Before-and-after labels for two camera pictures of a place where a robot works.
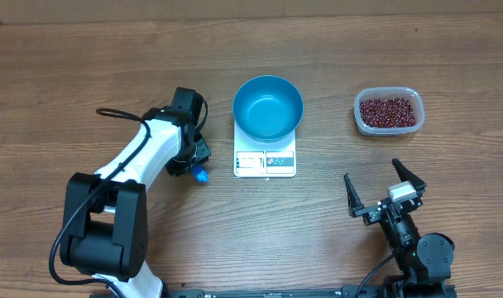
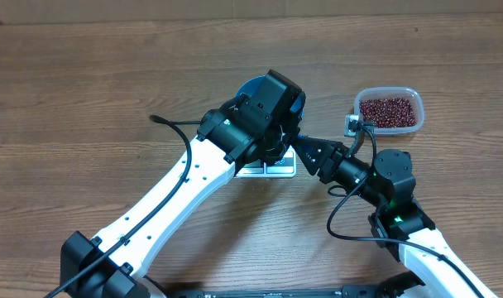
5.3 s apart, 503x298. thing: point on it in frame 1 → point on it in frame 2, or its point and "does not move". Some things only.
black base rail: (368, 291) does not move
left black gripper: (176, 167) → (291, 122)
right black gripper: (371, 212) → (326, 161)
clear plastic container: (380, 111) does not move
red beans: (387, 112) does not move
